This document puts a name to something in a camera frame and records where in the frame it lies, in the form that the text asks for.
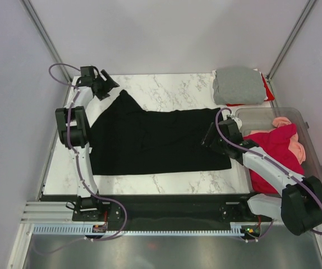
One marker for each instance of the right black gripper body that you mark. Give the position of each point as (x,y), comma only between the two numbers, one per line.
(219,144)

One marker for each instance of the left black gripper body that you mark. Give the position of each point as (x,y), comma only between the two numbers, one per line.
(101,94)

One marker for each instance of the black t-shirt blue logo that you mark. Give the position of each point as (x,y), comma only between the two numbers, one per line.
(128,140)

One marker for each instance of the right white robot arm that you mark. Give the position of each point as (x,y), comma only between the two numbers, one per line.
(281,190)

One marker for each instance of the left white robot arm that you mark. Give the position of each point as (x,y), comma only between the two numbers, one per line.
(74,133)

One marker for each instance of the clear plastic bin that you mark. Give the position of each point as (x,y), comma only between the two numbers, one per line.
(255,119)

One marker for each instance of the folded grey t-shirt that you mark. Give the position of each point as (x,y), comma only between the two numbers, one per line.
(237,85)

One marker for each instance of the magenta t-shirt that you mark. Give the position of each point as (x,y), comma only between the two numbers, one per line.
(275,143)

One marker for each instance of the folded red t-shirt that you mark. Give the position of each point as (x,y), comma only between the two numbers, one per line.
(269,94)

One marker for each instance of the salmon pink t-shirt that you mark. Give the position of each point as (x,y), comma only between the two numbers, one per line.
(294,145)

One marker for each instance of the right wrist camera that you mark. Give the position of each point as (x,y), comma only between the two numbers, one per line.
(235,119)

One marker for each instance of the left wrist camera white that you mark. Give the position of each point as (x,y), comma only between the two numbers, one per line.
(88,72)

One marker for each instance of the right aluminium frame post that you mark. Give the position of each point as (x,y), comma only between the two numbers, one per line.
(300,22)

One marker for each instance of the aluminium frame post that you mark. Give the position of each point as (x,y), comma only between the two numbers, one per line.
(57,60)
(300,22)

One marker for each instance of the left aluminium frame post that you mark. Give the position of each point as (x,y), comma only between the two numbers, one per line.
(57,60)

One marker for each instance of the slotted white cable duct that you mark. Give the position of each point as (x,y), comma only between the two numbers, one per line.
(94,230)

